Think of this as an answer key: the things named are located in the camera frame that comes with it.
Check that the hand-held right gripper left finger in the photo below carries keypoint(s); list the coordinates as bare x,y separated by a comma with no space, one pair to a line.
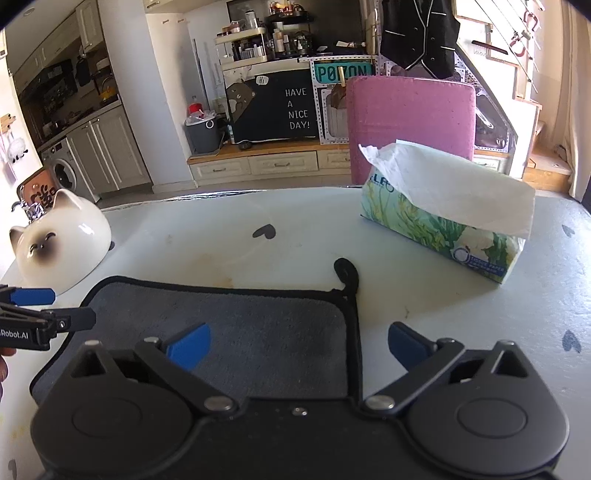
191,346

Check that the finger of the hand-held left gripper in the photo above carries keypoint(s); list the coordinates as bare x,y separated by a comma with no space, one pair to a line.
32,296
74,318

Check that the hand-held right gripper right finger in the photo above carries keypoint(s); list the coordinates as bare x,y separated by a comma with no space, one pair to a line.
406,344

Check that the grey towel with black trim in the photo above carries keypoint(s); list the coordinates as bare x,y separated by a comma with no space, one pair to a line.
258,332

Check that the person's left hand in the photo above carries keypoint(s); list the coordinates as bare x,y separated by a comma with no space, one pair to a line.
4,369

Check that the white cat-shaped ceramic bowl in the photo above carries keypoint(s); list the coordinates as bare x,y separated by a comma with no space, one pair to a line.
69,240

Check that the green floral tissue box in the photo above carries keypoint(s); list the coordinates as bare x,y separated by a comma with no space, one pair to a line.
461,247

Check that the brown patterned pouch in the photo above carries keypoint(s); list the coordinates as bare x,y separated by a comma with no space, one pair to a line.
39,182

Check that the white heart-print tablecloth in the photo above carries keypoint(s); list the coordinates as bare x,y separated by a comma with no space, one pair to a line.
286,258

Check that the white washing machine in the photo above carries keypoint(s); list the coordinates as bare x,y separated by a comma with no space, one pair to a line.
69,170

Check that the white plush toy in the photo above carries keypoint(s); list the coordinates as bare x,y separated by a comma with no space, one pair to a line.
17,148

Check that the white tissue paper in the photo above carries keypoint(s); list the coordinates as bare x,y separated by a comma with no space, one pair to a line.
452,184

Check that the cream lower kitchen cabinets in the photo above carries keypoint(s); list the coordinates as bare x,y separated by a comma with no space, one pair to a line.
111,147

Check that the cream kitchen cabinets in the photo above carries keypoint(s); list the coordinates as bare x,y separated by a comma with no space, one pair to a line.
111,147
55,32

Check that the low wooden-top drawer cabinet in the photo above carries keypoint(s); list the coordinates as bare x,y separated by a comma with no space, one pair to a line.
277,164

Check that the grey trash bin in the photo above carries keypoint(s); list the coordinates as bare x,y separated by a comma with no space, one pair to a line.
201,136

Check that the pink chair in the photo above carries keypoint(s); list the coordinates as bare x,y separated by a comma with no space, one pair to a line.
406,115

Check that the red capped plastic bottle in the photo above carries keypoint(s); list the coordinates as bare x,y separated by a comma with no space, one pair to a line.
196,110

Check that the black printed cabinet cover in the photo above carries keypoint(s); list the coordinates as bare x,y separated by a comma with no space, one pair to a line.
277,106

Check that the cream upper kitchen cabinets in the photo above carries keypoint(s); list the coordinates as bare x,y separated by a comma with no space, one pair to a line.
55,32

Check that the teal sign plate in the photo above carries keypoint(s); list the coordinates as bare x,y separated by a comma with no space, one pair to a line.
332,73

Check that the wooden staircase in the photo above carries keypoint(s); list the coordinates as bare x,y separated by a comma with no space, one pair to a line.
521,69

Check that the white organizer shelf with bottles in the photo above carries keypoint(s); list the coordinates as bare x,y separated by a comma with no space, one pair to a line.
242,46

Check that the black vest with white piping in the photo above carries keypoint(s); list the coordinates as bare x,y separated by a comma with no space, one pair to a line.
415,37

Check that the black rack with jars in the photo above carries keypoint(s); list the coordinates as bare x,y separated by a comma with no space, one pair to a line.
291,32

